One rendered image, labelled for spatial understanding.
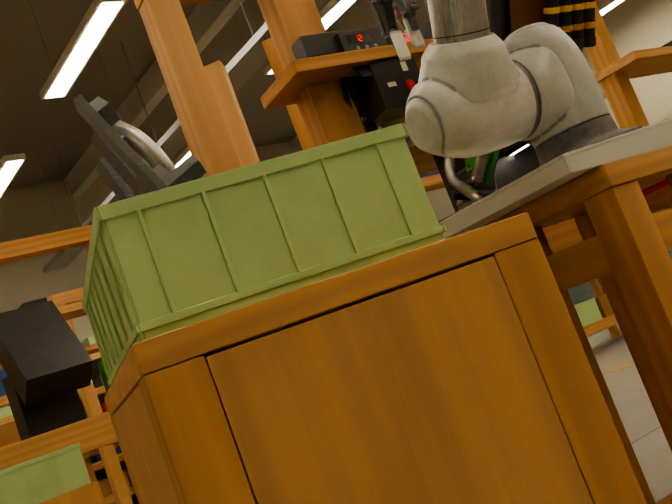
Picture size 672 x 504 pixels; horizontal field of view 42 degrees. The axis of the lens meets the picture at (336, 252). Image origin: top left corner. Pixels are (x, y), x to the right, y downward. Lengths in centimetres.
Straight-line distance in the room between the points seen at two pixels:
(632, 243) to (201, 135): 132
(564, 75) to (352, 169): 66
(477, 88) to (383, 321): 63
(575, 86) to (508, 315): 69
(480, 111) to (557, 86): 18
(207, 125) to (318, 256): 142
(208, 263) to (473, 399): 35
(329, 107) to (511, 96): 113
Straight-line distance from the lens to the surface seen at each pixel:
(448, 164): 250
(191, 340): 98
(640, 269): 153
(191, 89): 250
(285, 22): 273
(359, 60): 262
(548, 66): 168
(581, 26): 260
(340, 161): 113
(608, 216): 154
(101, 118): 121
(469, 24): 158
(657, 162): 163
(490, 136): 158
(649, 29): 1272
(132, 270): 104
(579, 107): 169
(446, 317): 106
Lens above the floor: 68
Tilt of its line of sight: 7 degrees up
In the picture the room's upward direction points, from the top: 21 degrees counter-clockwise
